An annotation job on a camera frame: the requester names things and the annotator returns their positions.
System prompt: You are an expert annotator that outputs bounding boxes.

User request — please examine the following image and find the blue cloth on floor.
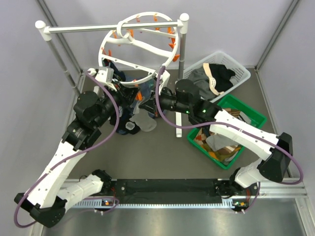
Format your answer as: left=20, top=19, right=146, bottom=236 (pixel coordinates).
left=119, top=81, right=154, bottom=121

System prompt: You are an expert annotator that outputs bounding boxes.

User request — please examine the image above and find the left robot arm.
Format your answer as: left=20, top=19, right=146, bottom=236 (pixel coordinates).
left=14, top=84, right=139, bottom=228

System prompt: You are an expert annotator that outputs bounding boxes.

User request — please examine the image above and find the black cloth in basket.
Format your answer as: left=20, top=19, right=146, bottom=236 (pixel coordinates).
left=209, top=63, right=236, bottom=92

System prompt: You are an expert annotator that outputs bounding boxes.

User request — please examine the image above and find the green plastic bin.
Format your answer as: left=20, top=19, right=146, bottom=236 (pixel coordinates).
left=187, top=95, right=267, bottom=170

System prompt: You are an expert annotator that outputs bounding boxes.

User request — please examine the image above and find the white plastic laundry basket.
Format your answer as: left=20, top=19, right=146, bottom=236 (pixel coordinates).
left=183, top=51, right=251, bottom=102

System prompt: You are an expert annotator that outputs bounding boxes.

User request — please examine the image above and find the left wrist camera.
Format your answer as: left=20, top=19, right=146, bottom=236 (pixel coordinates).
left=87, top=67, right=117, bottom=91

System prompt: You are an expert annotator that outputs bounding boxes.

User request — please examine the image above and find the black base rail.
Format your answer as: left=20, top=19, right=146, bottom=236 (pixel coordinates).
left=111, top=178, right=237, bottom=197

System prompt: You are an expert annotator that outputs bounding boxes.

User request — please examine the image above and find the orange clothespin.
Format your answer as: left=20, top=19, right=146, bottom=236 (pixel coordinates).
left=135, top=91, right=143, bottom=101

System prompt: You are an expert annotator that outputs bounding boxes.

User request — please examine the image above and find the white round clip hanger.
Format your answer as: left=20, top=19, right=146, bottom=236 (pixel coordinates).
left=98, top=11, right=181, bottom=87

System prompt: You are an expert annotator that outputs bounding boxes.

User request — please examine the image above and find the santa sock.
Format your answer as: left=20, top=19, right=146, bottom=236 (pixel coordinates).
left=102, top=59, right=119, bottom=74
left=114, top=70, right=126, bottom=82

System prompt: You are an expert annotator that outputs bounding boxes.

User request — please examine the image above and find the grey cloth in basket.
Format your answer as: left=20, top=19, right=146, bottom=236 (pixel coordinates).
left=188, top=67, right=216, bottom=100

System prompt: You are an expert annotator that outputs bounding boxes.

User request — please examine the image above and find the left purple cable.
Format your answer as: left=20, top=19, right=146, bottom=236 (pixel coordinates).
left=14, top=71, right=124, bottom=228

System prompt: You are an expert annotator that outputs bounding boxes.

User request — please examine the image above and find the pile of socks in bin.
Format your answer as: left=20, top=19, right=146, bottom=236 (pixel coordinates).
left=193, top=108, right=256, bottom=163

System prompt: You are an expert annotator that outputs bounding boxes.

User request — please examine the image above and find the white metal drying rack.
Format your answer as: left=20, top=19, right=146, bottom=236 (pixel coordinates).
left=34, top=13, right=190, bottom=138

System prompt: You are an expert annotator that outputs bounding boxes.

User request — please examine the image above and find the grey striped sock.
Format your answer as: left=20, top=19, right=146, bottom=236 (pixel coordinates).
left=131, top=98, right=157, bottom=132
left=206, top=134, right=233, bottom=151

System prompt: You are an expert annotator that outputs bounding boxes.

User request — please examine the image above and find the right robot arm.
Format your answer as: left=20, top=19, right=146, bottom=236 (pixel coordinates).
left=154, top=77, right=293, bottom=195

